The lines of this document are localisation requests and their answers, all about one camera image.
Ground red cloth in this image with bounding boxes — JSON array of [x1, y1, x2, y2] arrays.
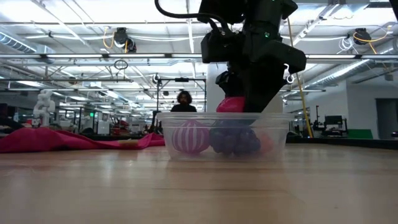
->
[[0, 126, 165, 154]]

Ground yellow hanging cable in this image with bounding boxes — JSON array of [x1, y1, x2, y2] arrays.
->
[[285, 17, 313, 138]]

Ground pink toy peach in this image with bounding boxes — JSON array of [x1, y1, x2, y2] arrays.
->
[[259, 132, 275, 154]]

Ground purple striped toy onion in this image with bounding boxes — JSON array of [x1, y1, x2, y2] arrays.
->
[[172, 119, 211, 156]]

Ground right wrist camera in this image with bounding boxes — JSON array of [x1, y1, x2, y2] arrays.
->
[[200, 21, 246, 65]]

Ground clear plastic tupperware container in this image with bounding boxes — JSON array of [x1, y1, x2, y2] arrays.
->
[[156, 111, 296, 162]]

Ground black monitor on desk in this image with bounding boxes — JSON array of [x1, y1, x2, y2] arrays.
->
[[312, 105, 348, 138]]

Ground red toy pepper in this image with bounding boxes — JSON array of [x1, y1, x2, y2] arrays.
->
[[216, 96, 247, 114]]

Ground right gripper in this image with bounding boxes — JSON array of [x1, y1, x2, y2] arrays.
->
[[198, 0, 308, 113]]

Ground black metal frame stand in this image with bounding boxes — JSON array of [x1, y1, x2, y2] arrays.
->
[[156, 77, 207, 113]]

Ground person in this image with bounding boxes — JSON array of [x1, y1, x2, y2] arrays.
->
[[170, 90, 198, 113]]

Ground green panel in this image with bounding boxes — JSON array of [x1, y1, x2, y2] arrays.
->
[[347, 129, 374, 140]]

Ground purple toy grapes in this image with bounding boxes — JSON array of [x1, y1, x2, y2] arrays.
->
[[208, 119, 262, 156]]

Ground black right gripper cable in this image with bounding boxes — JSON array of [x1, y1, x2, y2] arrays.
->
[[154, 0, 233, 34]]

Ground black metal table frame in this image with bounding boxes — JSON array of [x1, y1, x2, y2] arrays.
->
[[285, 134, 398, 151]]

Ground white robot figure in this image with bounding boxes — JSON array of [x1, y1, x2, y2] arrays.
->
[[32, 90, 56, 128]]

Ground white hexagonal plant pot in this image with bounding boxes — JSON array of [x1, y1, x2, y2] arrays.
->
[[264, 94, 284, 113]]

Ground hanging black cable hoop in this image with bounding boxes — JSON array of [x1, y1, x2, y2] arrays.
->
[[114, 59, 129, 71]]

